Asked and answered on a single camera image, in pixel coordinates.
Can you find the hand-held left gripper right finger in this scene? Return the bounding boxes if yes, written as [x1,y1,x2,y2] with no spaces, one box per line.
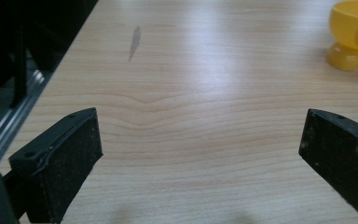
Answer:
[297,108,358,224]

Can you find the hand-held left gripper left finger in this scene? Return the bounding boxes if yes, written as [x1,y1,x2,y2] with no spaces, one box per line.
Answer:
[3,107,104,224]

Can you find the black metal stand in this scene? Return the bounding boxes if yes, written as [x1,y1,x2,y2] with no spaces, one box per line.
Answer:
[8,24,29,109]

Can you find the yellow plastic footed cup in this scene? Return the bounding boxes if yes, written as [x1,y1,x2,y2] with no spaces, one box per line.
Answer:
[325,0,358,72]

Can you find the silver metal rail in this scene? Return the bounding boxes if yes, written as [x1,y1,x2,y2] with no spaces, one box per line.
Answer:
[0,69,54,172]

